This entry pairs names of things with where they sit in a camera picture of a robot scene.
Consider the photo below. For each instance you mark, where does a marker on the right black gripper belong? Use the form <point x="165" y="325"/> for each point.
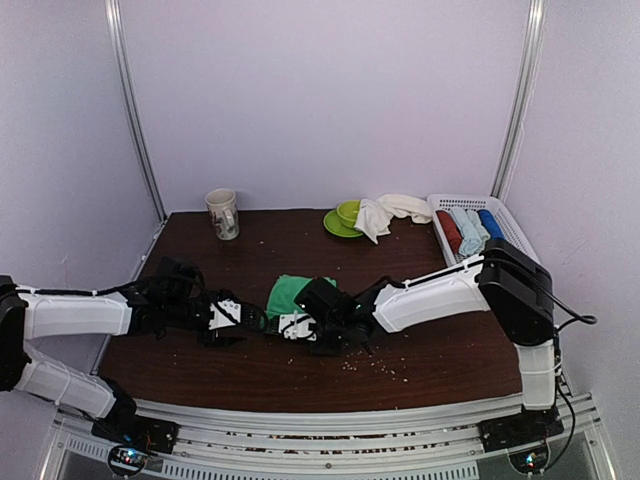
<point x="325" y="351"/>

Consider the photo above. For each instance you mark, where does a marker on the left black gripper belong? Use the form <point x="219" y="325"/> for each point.
<point x="212" y="340"/>

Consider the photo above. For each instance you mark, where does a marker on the green microfiber towel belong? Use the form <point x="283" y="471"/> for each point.
<point x="281" y="300"/>

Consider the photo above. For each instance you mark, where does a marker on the white cream towel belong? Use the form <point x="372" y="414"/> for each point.
<point x="374" y="216"/>

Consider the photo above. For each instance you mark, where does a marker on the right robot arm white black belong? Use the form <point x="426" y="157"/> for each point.
<point x="501" y="279"/>

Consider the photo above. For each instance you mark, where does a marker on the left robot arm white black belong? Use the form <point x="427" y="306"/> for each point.
<point x="175" y="296"/>

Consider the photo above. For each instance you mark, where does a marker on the green saucer plate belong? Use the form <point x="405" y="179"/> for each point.
<point x="333" y="225"/>

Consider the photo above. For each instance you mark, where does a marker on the green cup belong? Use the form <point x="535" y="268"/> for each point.
<point x="348" y="212"/>

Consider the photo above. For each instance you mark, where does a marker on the patterned ceramic mug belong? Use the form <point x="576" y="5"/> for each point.
<point x="222" y="207"/>

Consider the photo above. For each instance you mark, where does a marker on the rolled red towel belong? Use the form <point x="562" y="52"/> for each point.
<point x="450" y="230"/>

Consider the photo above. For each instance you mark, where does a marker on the rolled light blue towel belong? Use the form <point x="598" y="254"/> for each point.
<point x="474" y="234"/>

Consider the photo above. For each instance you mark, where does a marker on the rolled dark blue towel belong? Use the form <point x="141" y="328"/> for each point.
<point x="490" y="224"/>

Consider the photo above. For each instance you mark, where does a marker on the white plastic basket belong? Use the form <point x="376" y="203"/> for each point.
<point x="511" y="229"/>

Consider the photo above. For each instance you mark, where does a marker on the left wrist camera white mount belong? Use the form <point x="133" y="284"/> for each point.
<point x="229" y="313"/>

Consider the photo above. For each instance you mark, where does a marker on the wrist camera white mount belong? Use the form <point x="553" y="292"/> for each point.
<point x="295" y="326"/>
<point x="229" y="313"/>

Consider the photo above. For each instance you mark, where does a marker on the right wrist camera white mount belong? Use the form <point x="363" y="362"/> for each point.
<point x="295" y="326"/>

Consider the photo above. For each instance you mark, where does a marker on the aluminium front rail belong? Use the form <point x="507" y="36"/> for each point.
<point x="441" y="442"/>

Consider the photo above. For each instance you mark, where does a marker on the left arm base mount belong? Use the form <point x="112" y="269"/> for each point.
<point x="147" y="434"/>

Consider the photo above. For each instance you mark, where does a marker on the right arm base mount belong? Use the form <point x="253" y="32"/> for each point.
<point x="517" y="430"/>

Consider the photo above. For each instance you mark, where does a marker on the left aluminium frame post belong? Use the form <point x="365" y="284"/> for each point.
<point x="117" y="36"/>

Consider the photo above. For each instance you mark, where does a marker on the aluminium frame post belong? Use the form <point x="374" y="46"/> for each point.
<point x="117" y="36"/>
<point x="525" y="85"/>

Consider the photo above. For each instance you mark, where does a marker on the right aluminium frame post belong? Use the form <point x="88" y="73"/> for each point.
<point x="525" y="85"/>

